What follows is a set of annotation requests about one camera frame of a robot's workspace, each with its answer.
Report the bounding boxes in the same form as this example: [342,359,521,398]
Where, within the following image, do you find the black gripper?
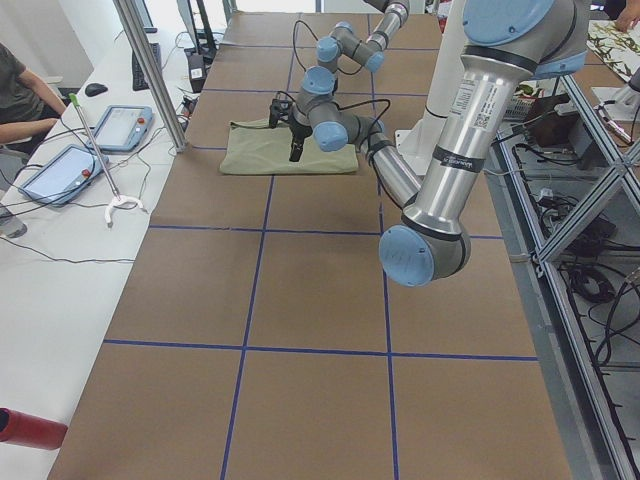
[313,119,370,150]
[268,98,312,162]

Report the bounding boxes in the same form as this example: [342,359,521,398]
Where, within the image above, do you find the olive green long-sleeve shirt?
[219,119,359,175]

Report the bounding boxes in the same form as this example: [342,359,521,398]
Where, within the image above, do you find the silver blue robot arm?
[269,1,410,162]
[293,1,589,287]

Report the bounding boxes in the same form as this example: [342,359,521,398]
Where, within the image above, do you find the black keyboard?
[131,42,163,92]

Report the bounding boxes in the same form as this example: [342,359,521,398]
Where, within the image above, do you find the upper teach pendant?
[92,105,153,153]

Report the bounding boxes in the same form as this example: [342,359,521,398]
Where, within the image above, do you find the teach pendant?
[92,105,153,153]
[18,145,103,207]

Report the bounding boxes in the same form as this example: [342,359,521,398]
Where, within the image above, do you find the black computer mouse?
[84,82,108,97]

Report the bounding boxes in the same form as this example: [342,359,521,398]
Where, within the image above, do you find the white grabber stick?
[69,93,147,229]

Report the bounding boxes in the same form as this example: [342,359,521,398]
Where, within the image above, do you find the lower teach pendant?
[18,145,103,207]

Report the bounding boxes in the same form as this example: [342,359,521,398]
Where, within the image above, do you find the seated person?
[1,44,66,154]

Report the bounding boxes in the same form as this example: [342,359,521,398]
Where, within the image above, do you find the red bottle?
[1,408,68,450]

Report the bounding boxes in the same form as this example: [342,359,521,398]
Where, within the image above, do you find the aluminium frame post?
[113,0,187,153]

